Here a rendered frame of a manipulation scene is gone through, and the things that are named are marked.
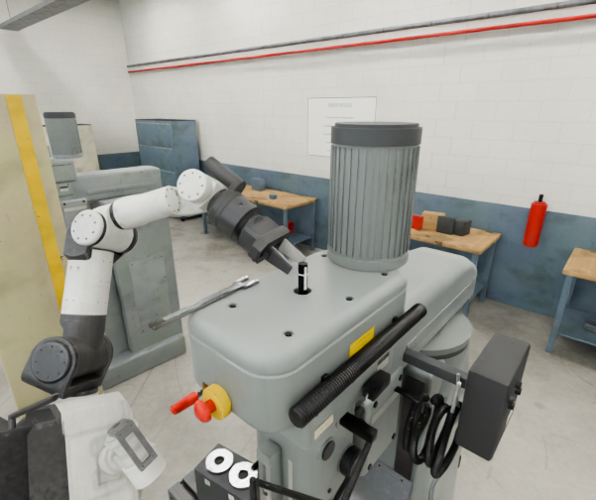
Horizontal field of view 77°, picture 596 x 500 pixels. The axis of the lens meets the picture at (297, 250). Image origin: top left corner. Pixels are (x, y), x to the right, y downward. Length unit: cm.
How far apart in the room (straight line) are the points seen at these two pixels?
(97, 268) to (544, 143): 445
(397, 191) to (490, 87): 413
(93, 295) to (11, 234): 138
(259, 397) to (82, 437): 40
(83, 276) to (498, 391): 90
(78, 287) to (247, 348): 45
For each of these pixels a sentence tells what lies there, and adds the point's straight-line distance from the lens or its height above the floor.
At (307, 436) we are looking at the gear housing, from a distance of 78.
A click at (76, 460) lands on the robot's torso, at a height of 162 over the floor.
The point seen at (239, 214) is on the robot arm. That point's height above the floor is 204.
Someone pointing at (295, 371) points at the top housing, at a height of 185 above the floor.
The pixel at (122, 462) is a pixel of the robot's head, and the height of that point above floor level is 162.
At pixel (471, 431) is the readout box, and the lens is 100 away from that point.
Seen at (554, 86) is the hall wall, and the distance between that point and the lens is 479.
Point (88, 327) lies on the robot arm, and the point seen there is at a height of 180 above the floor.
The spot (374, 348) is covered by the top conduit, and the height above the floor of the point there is 180.
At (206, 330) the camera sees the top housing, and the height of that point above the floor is 188.
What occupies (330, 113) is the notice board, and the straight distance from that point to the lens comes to 589.
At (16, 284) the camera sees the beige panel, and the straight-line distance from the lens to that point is 235.
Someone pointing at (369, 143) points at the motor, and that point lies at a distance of 80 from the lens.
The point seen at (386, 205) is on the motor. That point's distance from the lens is 83.
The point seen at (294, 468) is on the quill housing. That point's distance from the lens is 94.
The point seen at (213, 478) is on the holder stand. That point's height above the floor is 114.
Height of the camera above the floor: 224
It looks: 21 degrees down
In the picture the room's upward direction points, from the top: straight up
